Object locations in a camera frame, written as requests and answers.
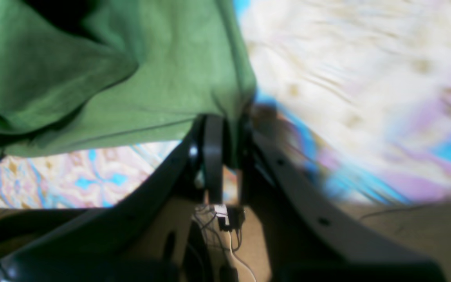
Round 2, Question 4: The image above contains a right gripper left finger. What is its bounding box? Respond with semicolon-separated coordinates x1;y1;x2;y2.
0;115;226;282

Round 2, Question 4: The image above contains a green t-shirt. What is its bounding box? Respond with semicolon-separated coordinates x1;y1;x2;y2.
0;0;256;159

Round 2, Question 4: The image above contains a patterned tile tablecloth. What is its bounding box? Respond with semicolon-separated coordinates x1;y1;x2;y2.
0;0;451;209

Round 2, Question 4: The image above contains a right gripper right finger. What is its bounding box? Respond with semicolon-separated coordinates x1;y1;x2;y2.
240;117;445;282

